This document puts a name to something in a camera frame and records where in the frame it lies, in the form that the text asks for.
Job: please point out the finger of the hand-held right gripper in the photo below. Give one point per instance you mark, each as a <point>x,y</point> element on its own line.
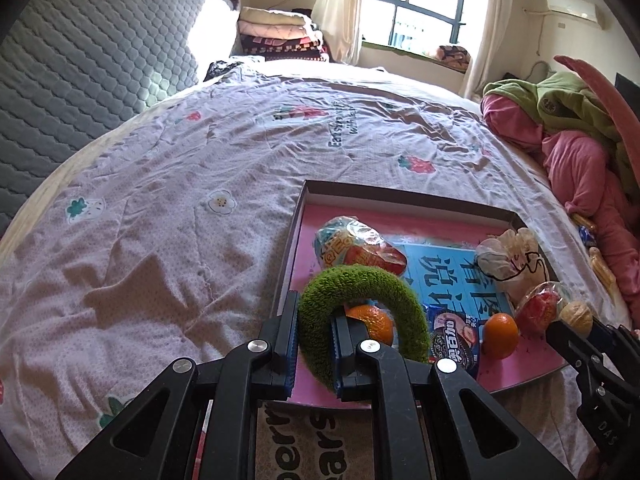
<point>570,342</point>
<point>617,340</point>

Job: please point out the long yellow biscuit packet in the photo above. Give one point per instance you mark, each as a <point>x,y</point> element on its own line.
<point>602,267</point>

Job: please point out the brown walnut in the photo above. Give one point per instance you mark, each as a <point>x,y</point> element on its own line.
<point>575,315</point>

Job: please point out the green fleece garment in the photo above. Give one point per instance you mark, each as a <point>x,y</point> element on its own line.
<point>565,100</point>

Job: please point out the stack of folded blankets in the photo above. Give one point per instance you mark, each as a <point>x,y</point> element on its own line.
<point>275,30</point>

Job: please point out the short yellow biscuit packet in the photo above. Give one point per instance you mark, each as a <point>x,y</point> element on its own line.
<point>584,220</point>

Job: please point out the folded patterned blanket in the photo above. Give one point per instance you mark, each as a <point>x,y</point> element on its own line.
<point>455,55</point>

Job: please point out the green windowsill mat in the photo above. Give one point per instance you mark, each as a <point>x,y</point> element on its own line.
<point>400,50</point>

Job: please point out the pink fleece blanket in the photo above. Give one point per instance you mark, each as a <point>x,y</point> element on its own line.
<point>585,170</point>

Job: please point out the large blue toy egg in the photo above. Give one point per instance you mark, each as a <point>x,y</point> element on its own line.
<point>350,245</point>

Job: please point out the dark patterned cloth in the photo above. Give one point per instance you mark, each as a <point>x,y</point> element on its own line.
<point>225,69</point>

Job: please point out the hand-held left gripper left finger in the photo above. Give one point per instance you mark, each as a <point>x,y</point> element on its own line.
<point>292,340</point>

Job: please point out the grey cardboard box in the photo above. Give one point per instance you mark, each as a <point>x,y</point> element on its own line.
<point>296,230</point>

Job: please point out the small blue snack packet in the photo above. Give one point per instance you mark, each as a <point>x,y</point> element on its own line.
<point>587,236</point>

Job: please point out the strawberry printed bed sheet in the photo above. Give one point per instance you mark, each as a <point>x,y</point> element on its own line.
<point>175,185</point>

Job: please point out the black monitor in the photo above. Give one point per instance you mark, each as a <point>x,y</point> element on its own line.
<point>627,87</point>

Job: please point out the small red toy egg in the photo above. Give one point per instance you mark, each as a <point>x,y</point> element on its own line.
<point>537,307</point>

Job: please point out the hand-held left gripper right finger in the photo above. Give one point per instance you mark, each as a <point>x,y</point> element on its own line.
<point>336,355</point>

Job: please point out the blue cookie packet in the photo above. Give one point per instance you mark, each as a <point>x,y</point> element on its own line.
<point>452,342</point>

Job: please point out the long pink plush cushion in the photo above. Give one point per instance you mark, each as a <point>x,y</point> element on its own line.
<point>605,95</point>

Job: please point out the white air conditioner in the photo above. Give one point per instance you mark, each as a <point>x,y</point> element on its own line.
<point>570,5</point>

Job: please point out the cream curtain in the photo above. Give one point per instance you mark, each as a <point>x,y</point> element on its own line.
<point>487,20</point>
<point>340,10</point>

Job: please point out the orange tangerine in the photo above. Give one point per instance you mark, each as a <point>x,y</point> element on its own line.
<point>501,335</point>
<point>372,325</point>

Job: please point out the grey quilted headboard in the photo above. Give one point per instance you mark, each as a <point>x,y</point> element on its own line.
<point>100,60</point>

